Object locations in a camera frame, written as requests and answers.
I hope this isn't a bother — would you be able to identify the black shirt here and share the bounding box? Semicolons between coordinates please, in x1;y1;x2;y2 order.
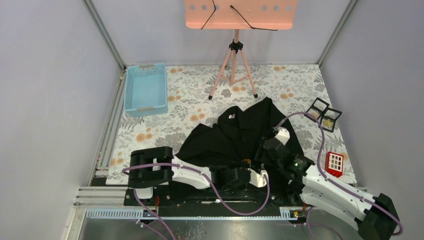
174;96;305;200

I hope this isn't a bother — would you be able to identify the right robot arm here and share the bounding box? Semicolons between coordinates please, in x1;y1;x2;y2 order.
255;138;403;240

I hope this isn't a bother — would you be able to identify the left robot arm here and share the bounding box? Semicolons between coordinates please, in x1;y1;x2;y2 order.
122;146;267;206

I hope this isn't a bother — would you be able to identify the black brooch display tray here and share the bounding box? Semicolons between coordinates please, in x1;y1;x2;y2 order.
304;97;343;133

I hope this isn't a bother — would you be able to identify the red white grid box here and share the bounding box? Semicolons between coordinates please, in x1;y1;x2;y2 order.
324;151;344;178

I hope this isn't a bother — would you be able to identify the floral table mat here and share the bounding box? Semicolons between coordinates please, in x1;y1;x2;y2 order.
106;64;357;185

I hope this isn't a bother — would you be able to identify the light blue plastic basket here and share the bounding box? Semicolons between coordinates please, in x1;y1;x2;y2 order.
123;63;168;118

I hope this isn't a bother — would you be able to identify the pink music stand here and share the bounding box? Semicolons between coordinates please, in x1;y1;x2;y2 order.
184;0;298;100

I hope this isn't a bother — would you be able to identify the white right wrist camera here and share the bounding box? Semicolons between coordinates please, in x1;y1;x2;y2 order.
273;126;291;146

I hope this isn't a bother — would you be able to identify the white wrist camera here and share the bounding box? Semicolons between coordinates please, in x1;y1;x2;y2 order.
247;168;269;188
273;126;291;146

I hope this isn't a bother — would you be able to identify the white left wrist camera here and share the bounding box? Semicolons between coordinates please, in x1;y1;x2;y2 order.
247;168;269;188

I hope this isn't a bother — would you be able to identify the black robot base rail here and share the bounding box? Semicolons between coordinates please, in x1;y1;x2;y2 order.
123;183;310;221

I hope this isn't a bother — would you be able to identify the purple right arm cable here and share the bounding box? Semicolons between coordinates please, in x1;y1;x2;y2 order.
273;111;404;240

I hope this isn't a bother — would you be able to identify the aluminium frame rail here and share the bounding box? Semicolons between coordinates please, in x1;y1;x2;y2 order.
82;0;127;71

